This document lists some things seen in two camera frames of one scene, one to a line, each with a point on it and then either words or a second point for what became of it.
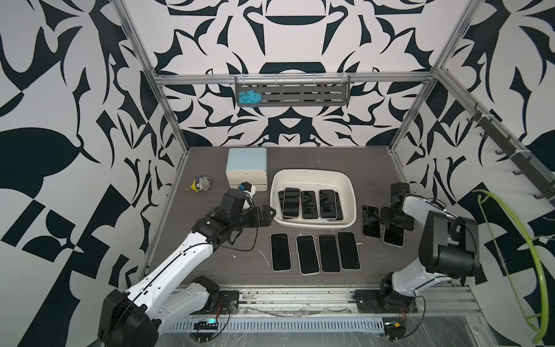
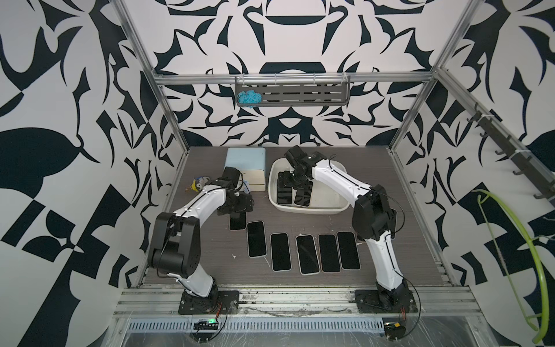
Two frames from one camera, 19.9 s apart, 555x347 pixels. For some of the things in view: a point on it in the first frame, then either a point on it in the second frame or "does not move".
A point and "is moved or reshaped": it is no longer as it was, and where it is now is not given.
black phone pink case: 280,256 does not move
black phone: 309,204 → 256,241
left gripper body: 249,218 → 238,204
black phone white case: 329,253 does not move
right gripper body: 389,217 → 293,178
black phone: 340,214 → 303,195
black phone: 347,249 does not move
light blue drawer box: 247,165 does not move
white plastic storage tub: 314,180 is moved or reshaped
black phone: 307,254 does not move
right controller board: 394,330 does not move
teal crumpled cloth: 248,97 does not move
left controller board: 210,324 does not move
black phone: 327,204 → 285,193
